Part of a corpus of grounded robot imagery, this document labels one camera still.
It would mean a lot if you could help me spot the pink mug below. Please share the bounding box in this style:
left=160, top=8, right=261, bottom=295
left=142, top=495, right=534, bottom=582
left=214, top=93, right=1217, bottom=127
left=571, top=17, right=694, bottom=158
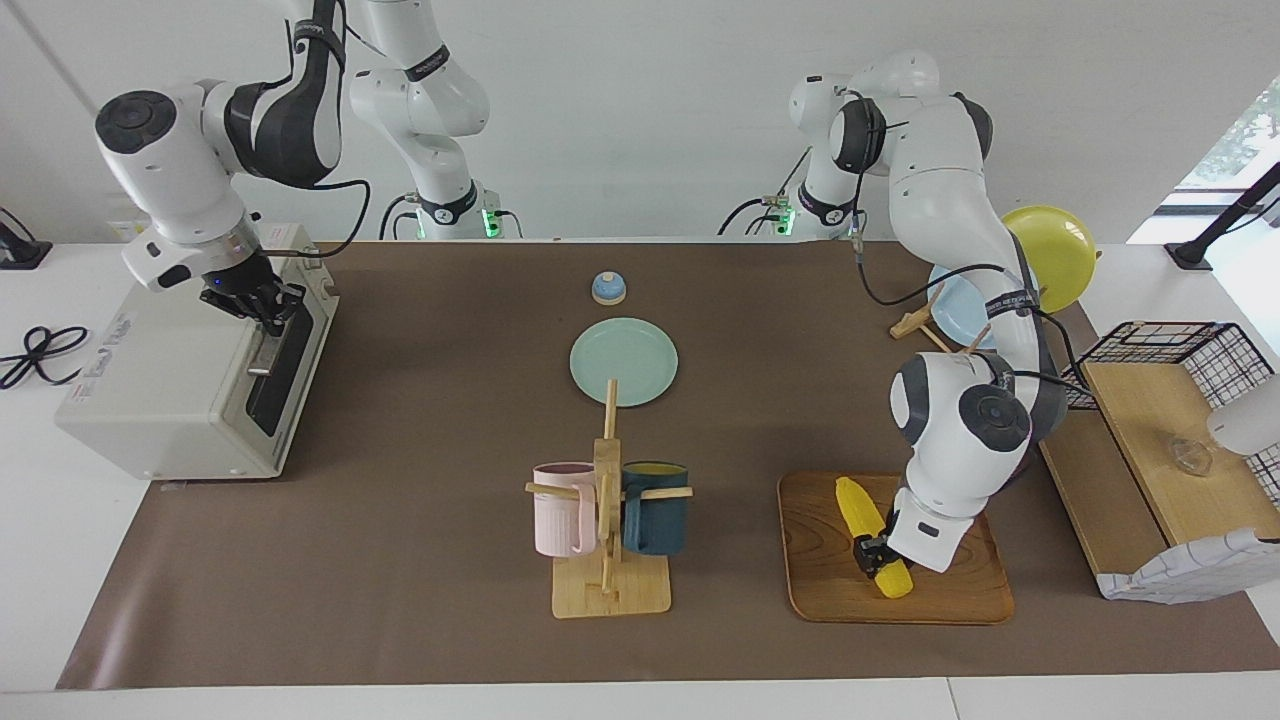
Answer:
left=532, top=461, right=599, bottom=558

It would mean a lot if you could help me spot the coiled black cable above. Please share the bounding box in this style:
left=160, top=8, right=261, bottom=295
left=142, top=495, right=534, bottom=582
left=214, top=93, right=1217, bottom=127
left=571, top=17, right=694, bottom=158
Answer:
left=0, top=325, right=91, bottom=391

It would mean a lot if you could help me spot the glass oven door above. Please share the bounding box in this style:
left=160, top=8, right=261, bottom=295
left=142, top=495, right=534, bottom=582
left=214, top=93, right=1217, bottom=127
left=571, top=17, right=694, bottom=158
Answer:
left=240, top=265, right=341, bottom=476

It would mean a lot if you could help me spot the light blue plate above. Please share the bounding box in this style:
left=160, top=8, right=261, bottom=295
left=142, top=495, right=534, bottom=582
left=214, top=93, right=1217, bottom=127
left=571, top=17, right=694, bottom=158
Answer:
left=928, top=262, right=1013, bottom=351

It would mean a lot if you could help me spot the yellow plate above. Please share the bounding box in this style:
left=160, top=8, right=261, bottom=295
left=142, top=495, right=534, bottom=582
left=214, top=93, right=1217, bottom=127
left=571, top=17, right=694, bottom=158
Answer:
left=1002, top=205, right=1098, bottom=314

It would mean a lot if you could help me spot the black wire basket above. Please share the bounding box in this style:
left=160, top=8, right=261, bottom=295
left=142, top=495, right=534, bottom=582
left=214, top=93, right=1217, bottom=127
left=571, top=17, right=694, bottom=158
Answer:
left=1025, top=320, right=1280, bottom=501

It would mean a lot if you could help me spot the white checked cloth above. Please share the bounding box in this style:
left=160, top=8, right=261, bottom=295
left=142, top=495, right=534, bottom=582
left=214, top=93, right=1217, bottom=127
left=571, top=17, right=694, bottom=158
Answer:
left=1097, top=528, right=1280, bottom=604

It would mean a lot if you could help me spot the pale green plate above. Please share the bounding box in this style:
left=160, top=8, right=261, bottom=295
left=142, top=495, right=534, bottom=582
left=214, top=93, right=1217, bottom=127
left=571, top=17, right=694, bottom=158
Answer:
left=570, top=317, right=680, bottom=408

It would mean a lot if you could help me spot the brown wooden tray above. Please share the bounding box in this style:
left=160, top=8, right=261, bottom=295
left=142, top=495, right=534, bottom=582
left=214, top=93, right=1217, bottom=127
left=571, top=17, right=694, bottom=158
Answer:
left=777, top=472, right=1016, bottom=626

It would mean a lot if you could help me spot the dark blue mug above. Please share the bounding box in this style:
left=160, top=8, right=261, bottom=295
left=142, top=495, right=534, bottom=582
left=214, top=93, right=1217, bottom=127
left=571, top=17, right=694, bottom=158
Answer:
left=621, top=460, right=691, bottom=557

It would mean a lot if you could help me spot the black desk mount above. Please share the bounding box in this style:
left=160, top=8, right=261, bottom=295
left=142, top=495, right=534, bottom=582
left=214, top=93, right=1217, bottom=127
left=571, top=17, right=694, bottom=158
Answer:
left=0, top=205, right=53, bottom=271

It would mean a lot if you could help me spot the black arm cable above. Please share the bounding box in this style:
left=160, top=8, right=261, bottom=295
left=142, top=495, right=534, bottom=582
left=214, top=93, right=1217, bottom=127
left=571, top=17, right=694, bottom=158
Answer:
left=850, top=95, right=1096, bottom=411
left=285, top=0, right=373, bottom=261

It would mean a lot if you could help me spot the black clamp stand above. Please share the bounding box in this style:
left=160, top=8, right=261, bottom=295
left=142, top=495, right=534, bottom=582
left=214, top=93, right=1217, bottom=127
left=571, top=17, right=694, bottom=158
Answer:
left=1165, top=160, right=1280, bottom=271

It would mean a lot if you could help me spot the yellow corn cob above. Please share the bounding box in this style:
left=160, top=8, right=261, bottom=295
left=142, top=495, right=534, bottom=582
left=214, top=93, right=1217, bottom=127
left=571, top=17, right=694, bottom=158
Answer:
left=835, top=476, right=915, bottom=600

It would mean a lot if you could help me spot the wooden mug tree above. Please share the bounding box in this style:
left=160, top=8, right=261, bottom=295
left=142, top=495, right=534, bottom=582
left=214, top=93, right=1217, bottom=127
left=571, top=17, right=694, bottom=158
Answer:
left=525, top=378, right=694, bottom=619

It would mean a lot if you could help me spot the small clear glass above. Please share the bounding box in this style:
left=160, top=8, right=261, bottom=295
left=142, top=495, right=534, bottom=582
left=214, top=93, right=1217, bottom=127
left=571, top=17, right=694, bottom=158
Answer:
left=1165, top=435, right=1216, bottom=477

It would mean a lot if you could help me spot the brown table mat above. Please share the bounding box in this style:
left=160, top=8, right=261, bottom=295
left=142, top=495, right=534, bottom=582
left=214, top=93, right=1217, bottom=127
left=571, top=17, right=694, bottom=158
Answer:
left=55, top=240, right=1280, bottom=691

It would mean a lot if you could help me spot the white rounded device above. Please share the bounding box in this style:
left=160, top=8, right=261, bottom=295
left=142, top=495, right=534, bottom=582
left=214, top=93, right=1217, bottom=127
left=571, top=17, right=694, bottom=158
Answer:
left=1205, top=375, right=1280, bottom=456

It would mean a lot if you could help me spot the wooden plate rack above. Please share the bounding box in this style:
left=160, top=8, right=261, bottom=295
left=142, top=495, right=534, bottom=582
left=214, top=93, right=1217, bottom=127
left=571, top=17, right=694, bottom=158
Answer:
left=889, top=280, right=1001, bottom=357

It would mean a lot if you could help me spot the beige toaster oven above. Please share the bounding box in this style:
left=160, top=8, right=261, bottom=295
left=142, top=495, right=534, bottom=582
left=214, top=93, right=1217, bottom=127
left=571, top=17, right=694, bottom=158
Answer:
left=55, top=222, right=341, bottom=483

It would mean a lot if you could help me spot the black left base cable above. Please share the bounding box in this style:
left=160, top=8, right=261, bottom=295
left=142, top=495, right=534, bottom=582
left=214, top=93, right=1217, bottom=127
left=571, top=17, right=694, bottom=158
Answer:
left=718, top=150, right=798, bottom=238

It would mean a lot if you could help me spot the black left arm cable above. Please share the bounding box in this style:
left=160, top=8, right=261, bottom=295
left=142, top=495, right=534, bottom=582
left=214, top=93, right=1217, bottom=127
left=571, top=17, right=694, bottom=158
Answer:
left=850, top=95, right=1096, bottom=411

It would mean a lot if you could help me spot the light wooden shelf board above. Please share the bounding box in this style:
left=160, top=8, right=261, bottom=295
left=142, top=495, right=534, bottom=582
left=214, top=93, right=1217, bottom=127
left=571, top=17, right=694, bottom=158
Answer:
left=1083, top=360, right=1280, bottom=546

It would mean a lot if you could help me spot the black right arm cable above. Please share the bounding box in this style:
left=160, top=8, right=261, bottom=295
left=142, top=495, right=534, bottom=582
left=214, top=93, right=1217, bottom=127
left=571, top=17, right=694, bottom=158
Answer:
left=285, top=0, right=373, bottom=261

